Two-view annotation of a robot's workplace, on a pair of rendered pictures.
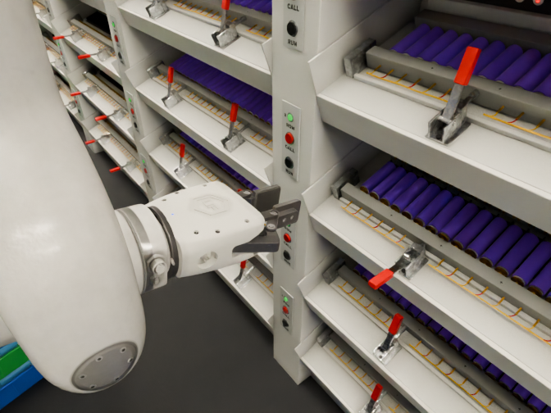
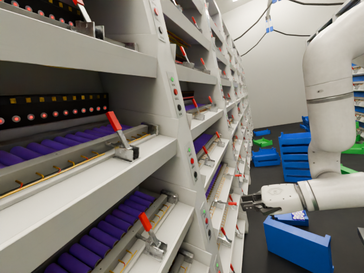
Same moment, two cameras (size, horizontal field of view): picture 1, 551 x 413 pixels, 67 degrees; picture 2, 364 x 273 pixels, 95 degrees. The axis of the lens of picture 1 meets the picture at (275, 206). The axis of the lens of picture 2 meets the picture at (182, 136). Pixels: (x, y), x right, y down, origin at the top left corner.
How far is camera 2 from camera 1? 0.87 m
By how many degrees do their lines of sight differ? 104
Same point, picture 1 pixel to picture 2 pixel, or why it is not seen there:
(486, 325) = (225, 192)
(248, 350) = not seen: outside the picture
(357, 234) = (216, 220)
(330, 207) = not seen: hidden behind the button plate
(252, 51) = (171, 225)
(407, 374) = (229, 236)
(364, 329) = (224, 253)
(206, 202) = (275, 192)
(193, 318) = not seen: outside the picture
